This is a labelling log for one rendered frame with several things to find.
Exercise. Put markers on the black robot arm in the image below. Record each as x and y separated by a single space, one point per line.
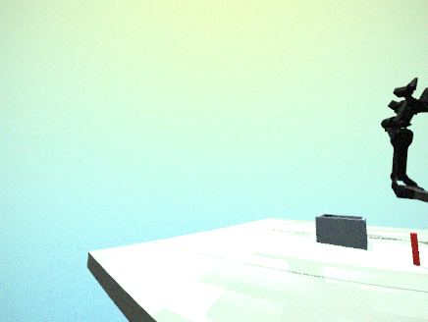
401 138

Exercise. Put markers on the dark red peg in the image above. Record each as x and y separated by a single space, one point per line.
414 249

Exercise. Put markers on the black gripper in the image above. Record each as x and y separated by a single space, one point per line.
411 104

